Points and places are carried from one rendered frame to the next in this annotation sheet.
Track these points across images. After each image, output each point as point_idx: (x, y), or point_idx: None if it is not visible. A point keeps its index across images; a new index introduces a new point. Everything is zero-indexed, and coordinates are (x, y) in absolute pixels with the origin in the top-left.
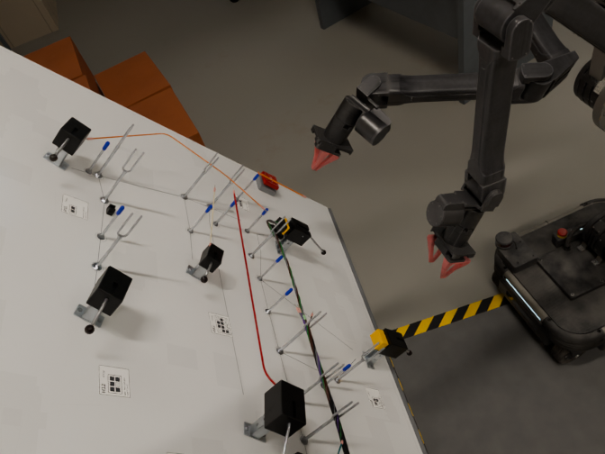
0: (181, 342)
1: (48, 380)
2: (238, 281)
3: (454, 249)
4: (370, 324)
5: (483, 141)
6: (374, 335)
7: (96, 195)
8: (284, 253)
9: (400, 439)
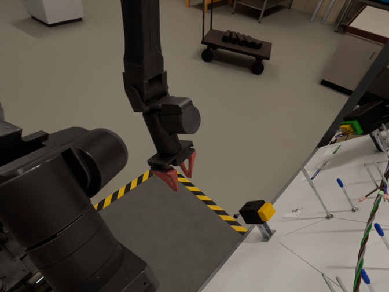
0: None
1: None
2: None
3: (186, 143)
4: (224, 266)
5: (158, 12)
6: (267, 214)
7: None
8: (358, 262)
9: (296, 195)
